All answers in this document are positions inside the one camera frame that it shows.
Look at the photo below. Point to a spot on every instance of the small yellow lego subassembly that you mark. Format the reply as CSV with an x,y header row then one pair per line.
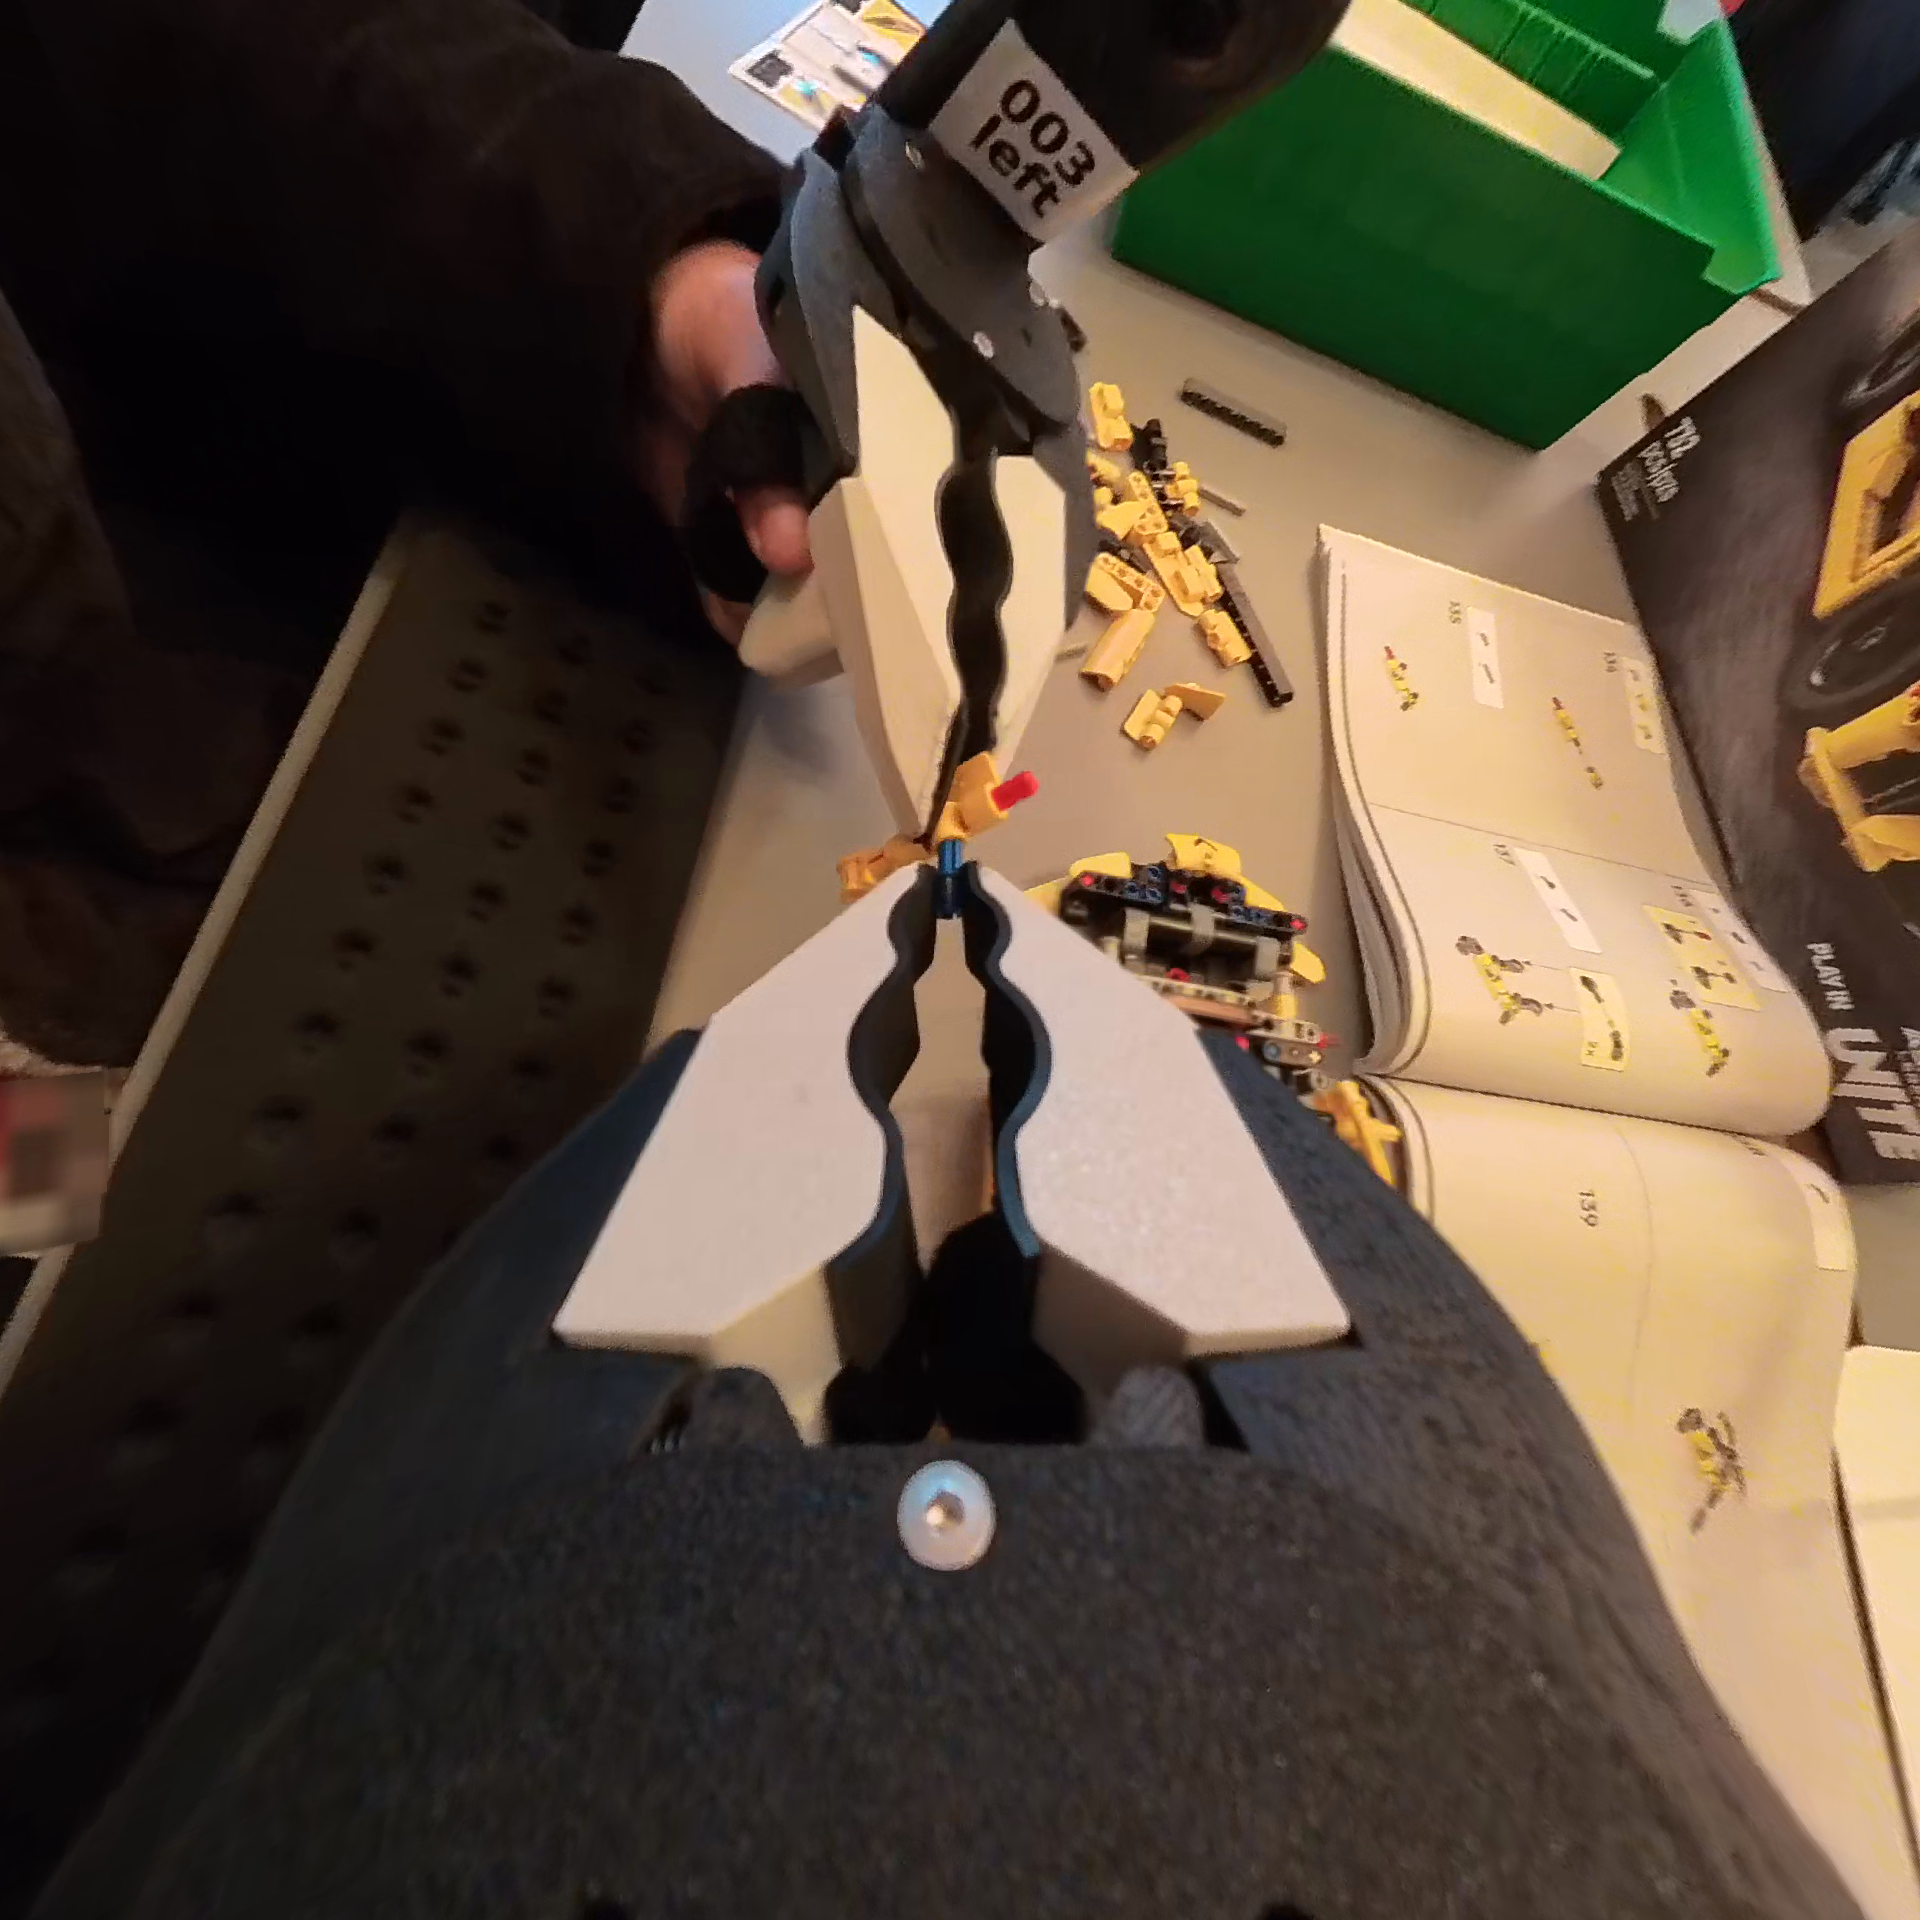
x,y
967,797

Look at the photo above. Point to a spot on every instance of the yellow printed sticker sheet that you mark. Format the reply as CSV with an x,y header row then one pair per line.
x,y
818,61

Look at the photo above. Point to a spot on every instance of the green plastic bin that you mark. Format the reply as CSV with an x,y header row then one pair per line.
x,y
1350,224

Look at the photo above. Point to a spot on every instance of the building instruction booklet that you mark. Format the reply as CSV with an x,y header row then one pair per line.
x,y
1500,750

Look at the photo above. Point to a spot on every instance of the dark grey holed beam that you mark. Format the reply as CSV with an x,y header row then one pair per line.
x,y
1231,413

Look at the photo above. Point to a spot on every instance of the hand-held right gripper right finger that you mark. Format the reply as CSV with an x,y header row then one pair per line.
x,y
1171,1201

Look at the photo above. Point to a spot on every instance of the dark car set box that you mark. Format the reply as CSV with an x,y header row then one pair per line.
x,y
1724,599

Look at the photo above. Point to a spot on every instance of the pile of yellow brick pieces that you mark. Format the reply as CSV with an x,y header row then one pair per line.
x,y
1140,571

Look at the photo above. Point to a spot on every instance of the grey desk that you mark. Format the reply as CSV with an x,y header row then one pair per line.
x,y
1200,780

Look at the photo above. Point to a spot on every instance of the person's left forearm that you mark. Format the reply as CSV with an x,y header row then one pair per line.
x,y
376,181

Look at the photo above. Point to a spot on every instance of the dark perforated chair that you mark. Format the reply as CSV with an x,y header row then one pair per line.
x,y
376,974

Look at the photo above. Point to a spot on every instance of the white document stand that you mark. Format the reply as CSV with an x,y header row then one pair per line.
x,y
1886,1501

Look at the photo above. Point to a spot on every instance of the small red brick pin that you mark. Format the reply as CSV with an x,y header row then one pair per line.
x,y
1017,787

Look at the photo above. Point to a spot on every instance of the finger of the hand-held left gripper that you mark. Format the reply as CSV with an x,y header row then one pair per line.
x,y
1042,599
884,599

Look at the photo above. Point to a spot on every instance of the yellow brick car model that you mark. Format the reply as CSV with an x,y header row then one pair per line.
x,y
1200,931

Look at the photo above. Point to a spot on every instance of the small blue brick pin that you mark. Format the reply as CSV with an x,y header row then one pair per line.
x,y
950,885

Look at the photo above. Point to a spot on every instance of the person's left hand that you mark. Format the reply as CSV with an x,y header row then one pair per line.
x,y
713,331

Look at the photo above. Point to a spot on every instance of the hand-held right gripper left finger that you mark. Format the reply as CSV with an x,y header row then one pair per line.
x,y
721,1201

